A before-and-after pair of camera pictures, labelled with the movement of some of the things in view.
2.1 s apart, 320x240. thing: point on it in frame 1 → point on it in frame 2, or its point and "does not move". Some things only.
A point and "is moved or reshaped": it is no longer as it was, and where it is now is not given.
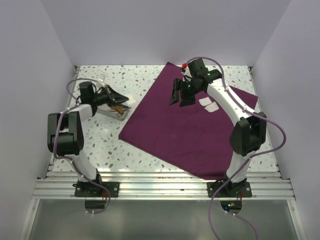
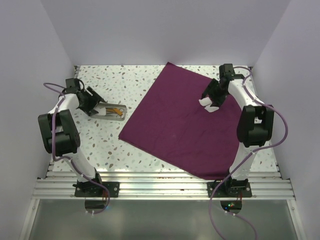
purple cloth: x=185 y=137 does not move
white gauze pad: x=132 y=99 → x=102 y=111
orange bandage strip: x=118 y=108 is moved or reshaped
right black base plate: x=240 y=189 does not move
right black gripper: x=187 y=100 → x=218 y=101
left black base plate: x=89 y=189 does not move
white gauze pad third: x=212 y=107 does not move
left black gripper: x=113 y=96 → x=89 y=109
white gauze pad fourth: x=205 y=101 does not move
